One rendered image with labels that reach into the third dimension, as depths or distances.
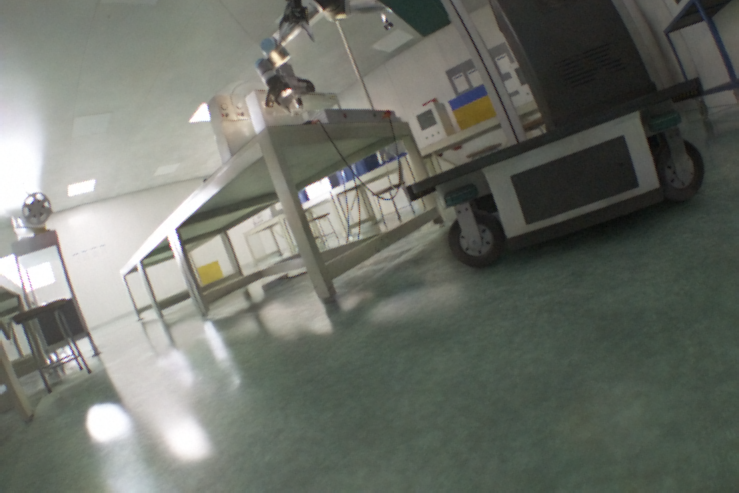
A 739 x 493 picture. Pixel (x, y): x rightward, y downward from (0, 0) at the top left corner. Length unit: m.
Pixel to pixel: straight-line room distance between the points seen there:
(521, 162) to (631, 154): 0.30
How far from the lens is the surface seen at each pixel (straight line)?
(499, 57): 5.87
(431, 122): 4.38
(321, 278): 1.32
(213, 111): 2.03
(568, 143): 0.91
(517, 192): 0.91
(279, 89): 1.71
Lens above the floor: 0.30
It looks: 1 degrees down
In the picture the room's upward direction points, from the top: 21 degrees counter-clockwise
